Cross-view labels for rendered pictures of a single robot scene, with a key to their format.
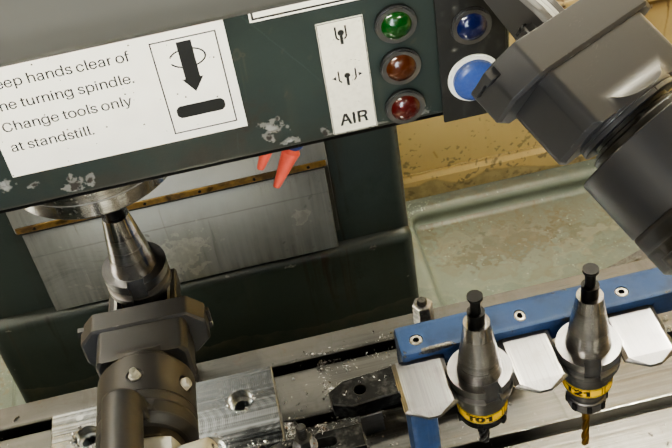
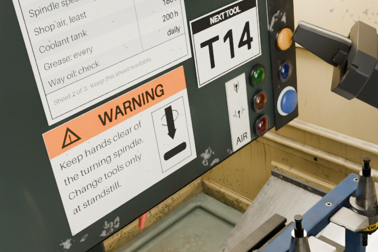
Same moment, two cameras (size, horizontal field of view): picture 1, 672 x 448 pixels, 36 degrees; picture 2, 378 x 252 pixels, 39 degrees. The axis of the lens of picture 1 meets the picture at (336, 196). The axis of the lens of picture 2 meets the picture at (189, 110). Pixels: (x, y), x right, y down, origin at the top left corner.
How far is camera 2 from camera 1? 0.38 m
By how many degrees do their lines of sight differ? 32
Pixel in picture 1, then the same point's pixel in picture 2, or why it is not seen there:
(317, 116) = (225, 142)
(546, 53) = (370, 52)
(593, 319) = (305, 244)
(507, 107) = (365, 83)
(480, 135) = not seen: hidden behind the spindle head
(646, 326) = (316, 244)
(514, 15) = (327, 48)
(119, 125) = (134, 175)
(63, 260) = not seen: outside the picture
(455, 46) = (279, 84)
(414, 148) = not seen: hidden behind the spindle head
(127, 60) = (140, 126)
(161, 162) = (154, 196)
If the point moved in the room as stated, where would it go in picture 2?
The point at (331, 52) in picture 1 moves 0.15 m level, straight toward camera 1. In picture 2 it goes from (232, 99) to (347, 145)
